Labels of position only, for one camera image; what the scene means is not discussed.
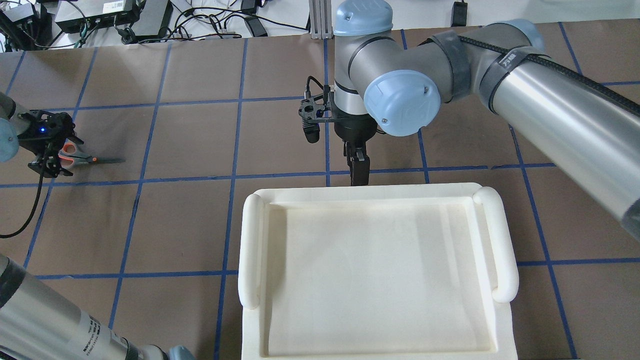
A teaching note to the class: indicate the black power adapter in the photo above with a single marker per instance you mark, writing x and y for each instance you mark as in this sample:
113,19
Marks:
459,11

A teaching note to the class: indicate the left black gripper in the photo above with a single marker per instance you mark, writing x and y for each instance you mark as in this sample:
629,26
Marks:
31,141

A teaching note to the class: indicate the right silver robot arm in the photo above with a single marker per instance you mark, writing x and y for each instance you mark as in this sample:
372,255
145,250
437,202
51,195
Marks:
588,130

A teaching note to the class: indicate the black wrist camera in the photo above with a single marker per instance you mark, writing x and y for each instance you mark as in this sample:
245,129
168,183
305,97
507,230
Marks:
314,111

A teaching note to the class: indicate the cream plastic tray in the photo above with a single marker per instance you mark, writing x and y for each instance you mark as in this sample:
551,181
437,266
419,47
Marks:
404,272

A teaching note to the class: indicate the orange handled scissors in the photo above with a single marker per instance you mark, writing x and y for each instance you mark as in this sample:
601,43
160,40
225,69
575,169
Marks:
72,155

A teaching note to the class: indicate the aluminium frame post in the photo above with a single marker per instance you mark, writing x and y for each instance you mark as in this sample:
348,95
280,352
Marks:
320,17

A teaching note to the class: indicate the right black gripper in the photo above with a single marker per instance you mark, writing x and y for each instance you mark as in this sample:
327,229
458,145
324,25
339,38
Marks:
355,131

